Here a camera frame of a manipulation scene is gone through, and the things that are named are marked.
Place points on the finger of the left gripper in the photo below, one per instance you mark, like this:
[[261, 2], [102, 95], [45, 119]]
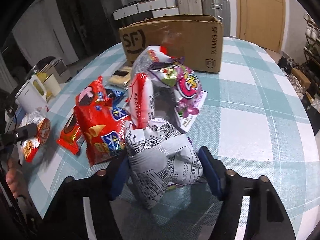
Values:
[[20, 134]]

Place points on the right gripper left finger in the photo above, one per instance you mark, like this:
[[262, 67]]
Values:
[[81, 208]]

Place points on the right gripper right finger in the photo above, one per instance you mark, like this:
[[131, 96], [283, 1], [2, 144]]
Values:
[[267, 217]]

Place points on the red silver chip bag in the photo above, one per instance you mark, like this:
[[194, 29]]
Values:
[[39, 126]]

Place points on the red Oreo pie packet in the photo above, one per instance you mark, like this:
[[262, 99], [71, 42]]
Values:
[[71, 137]]

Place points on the red corn snack bag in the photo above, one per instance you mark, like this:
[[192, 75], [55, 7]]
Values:
[[102, 125]]

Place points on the blue Oreo packet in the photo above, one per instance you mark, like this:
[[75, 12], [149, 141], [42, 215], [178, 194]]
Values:
[[115, 95]]

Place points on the white printed snack bag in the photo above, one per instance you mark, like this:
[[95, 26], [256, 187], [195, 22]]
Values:
[[160, 155]]

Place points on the red white snack bag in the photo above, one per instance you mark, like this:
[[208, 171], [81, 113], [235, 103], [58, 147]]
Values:
[[140, 90]]

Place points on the purple candy snack bag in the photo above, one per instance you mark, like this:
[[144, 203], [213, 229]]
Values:
[[180, 87]]

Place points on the person's left hand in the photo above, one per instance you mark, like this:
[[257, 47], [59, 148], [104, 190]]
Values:
[[13, 178]]

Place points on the white thermos cup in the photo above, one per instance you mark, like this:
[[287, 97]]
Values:
[[52, 85]]

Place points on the plaid teal tablecloth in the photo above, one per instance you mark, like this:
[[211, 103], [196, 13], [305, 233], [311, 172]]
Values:
[[252, 120]]

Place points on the cream wafer biscuit packet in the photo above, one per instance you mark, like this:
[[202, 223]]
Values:
[[121, 77]]

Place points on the black refrigerator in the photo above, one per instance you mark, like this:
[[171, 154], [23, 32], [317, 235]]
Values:
[[101, 30]]

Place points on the shoe rack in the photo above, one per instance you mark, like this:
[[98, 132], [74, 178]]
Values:
[[311, 52]]

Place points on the cardboard SF shipping box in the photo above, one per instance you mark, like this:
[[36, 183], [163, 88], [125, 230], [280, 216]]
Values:
[[196, 38]]

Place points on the white drawer desk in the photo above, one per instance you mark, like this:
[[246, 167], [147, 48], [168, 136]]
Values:
[[158, 8]]

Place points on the wooden door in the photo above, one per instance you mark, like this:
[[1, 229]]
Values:
[[261, 22]]

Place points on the beige suitcase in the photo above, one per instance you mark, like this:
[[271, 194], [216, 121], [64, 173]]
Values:
[[190, 7]]

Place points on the silver suitcase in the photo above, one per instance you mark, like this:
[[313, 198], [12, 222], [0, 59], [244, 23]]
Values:
[[221, 10]]

